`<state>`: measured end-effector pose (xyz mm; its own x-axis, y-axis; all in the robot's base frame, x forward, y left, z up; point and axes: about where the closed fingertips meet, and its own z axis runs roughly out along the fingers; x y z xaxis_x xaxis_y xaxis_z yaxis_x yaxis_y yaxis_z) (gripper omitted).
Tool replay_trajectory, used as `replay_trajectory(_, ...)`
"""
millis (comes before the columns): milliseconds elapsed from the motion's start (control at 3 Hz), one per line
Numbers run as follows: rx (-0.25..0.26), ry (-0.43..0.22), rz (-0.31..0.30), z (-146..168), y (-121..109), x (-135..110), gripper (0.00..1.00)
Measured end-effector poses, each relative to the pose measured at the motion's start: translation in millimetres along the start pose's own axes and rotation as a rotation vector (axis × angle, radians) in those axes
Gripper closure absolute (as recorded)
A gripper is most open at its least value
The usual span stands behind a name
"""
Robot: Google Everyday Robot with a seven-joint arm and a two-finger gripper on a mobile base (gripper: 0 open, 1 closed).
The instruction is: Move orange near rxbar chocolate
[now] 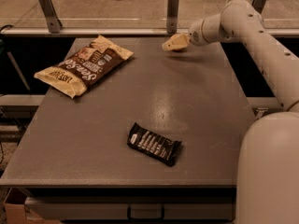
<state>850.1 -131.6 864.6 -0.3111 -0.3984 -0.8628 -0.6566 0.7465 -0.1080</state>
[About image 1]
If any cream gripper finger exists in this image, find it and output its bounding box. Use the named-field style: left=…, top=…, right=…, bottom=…
left=162, top=34, right=190, bottom=51

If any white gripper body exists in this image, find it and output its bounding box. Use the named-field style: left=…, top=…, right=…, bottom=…
left=188, top=20, right=206, bottom=46

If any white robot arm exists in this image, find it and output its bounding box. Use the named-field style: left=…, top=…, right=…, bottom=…
left=162, top=0, right=299, bottom=224

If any black rxbar chocolate bar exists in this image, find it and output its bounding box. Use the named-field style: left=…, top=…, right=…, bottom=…
left=127, top=123, right=181, bottom=167

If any glass barrier panel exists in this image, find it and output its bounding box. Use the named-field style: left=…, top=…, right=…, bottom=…
left=0, top=0, right=299, bottom=30

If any brown white snack bag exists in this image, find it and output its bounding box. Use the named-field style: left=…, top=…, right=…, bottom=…
left=35, top=35, right=134, bottom=98

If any middle metal bracket post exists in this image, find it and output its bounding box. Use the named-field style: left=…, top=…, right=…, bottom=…
left=166, top=0, right=179, bottom=34

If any left metal bracket post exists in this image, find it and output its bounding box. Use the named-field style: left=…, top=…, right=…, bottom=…
left=38, top=0, right=62, bottom=34

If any grey drawer with handle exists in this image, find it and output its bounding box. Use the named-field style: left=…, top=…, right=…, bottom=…
left=25, top=198, right=235, bottom=221

